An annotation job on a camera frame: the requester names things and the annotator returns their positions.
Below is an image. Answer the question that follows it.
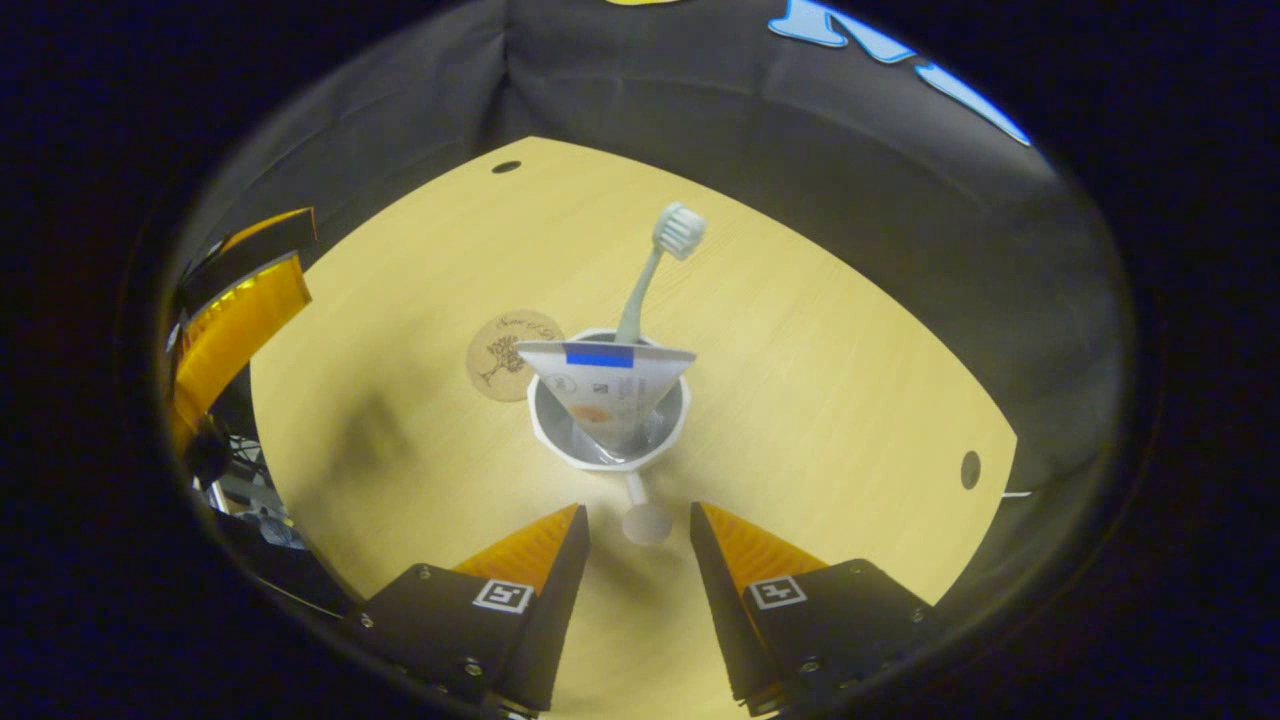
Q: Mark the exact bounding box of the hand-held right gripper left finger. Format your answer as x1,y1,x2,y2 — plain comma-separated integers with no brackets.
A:
345,503,591,713

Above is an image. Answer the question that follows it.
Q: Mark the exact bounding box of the pale green toothbrush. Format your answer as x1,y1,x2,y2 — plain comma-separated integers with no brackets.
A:
613,202,707,346

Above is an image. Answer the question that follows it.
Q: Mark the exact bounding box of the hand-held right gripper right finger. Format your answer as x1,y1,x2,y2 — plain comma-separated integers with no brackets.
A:
690,501,936,716

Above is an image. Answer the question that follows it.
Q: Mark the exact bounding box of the white cup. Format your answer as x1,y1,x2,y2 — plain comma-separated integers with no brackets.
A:
527,328,693,547

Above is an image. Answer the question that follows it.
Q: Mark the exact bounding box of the round cork coaster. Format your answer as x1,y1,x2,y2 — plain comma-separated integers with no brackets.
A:
466,310,566,403

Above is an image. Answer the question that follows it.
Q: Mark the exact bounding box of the white toothpaste tube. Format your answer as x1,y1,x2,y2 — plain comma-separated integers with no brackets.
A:
515,340,697,461

